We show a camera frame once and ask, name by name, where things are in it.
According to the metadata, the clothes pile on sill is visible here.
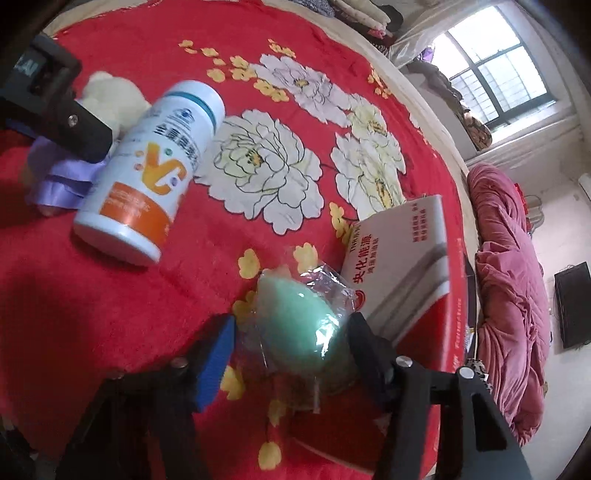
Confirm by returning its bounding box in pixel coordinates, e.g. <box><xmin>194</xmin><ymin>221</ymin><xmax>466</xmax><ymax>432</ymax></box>
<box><xmin>411</xmin><ymin>58</ymin><xmax>492</xmax><ymax>151</ymax></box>

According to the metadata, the sheer curtain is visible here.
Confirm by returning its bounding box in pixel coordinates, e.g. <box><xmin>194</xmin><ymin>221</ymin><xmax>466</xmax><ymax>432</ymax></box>
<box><xmin>390</xmin><ymin>14</ymin><xmax>455</xmax><ymax>70</ymax></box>

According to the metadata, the window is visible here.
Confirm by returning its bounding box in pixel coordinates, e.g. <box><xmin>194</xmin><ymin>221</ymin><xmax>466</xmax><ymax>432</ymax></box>
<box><xmin>434</xmin><ymin>4</ymin><xmax>559</xmax><ymax>132</ymax></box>

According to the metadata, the black wall television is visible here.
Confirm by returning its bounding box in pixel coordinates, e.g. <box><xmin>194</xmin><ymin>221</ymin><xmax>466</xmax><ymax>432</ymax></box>
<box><xmin>554</xmin><ymin>262</ymin><xmax>591</xmax><ymax>349</ymax></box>

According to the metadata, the pink quilt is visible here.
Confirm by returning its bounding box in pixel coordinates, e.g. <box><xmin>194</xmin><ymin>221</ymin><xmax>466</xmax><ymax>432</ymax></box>
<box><xmin>466</xmin><ymin>162</ymin><xmax>552</xmax><ymax>446</ymax></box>

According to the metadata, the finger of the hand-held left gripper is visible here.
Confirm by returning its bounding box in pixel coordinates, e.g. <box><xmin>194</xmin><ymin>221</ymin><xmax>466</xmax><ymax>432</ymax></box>
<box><xmin>0</xmin><ymin>95</ymin><xmax>115</xmax><ymax>163</ymax></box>

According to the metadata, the white vitamin bottle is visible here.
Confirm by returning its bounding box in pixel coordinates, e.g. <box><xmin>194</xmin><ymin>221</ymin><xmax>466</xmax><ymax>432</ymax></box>
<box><xmin>74</xmin><ymin>79</ymin><xmax>226</xmax><ymax>267</ymax></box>

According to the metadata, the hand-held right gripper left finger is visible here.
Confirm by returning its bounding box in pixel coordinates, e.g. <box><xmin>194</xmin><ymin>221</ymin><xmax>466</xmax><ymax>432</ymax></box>
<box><xmin>55</xmin><ymin>314</ymin><xmax>237</xmax><ymax>480</ymax></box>

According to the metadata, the green sponge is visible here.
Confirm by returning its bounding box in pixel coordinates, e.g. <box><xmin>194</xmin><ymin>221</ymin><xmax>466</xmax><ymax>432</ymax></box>
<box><xmin>235</xmin><ymin>263</ymin><xmax>365</xmax><ymax>414</ymax></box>

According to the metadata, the red cardboard box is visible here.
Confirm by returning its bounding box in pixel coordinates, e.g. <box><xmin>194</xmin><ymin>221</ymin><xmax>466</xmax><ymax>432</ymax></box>
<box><xmin>291</xmin><ymin>194</ymin><xmax>478</xmax><ymax>480</ymax></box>

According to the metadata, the plush bunny with lilac dress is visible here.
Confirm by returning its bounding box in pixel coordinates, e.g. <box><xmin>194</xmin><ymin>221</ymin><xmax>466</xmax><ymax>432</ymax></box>
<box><xmin>25</xmin><ymin>71</ymin><xmax>151</xmax><ymax>217</ymax></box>

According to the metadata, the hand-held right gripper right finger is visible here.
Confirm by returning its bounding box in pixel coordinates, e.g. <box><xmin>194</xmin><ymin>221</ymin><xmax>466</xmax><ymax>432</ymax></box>
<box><xmin>346</xmin><ymin>311</ymin><xmax>536</xmax><ymax>480</ymax></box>

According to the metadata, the stack of folded clothes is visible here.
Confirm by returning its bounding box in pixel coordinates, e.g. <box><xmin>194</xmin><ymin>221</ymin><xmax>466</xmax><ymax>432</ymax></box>
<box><xmin>295</xmin><ymin>0</ymin><xmax>402</xmax><ymax>44</ymax></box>

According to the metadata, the red floral blanket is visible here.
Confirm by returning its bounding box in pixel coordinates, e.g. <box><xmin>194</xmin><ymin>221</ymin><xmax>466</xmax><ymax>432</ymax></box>
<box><xmin>0</xmin><ymin>0</ymin><xmax>476</xmax><ymax>480</ymax></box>

